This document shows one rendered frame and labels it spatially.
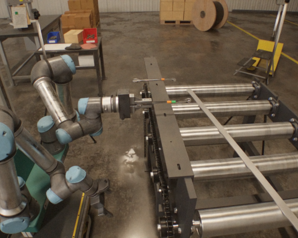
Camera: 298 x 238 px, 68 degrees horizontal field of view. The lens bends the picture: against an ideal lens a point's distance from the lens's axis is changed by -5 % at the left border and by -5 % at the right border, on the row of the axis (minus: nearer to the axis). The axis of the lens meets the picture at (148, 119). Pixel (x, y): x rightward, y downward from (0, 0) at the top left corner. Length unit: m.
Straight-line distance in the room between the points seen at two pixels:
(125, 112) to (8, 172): 0.53
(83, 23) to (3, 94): 5.47
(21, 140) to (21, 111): 2.77
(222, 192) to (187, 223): 1.48
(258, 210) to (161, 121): 0.57
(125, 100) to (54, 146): 0.72
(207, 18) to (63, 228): 6.95
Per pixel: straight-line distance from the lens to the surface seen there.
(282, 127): 1.69
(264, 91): 2.13
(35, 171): 1.57
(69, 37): 3.87
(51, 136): 1.57
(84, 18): 6.70
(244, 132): 1.55
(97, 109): 1.06
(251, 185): 2.49
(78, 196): 1.89
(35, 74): 1.26
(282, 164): 1.41
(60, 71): 1.30
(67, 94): 1.43
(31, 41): 5.30
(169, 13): 8.59
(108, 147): 2.72
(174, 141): 0.95
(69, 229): 1.74
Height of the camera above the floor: 1.77
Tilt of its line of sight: 34 degrees down
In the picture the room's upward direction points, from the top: straight up
